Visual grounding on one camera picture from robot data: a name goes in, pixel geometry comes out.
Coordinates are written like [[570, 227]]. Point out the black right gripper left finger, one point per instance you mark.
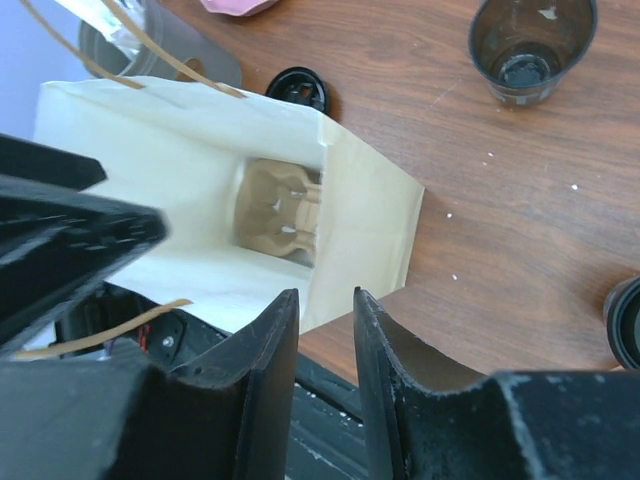
[[223, 415]]

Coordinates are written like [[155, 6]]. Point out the yellow paper bag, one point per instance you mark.
[[180, 142]]

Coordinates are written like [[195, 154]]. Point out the white wrapped straws bundle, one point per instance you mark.
[[98, 16]]

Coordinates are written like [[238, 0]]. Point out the brown pulp cup carrier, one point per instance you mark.
[[277, 209]]

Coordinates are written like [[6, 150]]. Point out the black takeout coffee cup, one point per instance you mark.
[[611, 320]]

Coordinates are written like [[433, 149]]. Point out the pink polka dot plate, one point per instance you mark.
[[237, 8]]

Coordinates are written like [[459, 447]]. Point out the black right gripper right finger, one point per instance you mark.
[[427, 416]]

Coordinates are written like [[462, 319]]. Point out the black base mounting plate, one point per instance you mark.
[[327, 438]]

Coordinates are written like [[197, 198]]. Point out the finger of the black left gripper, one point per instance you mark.
[[58, 245], [36, 162]]

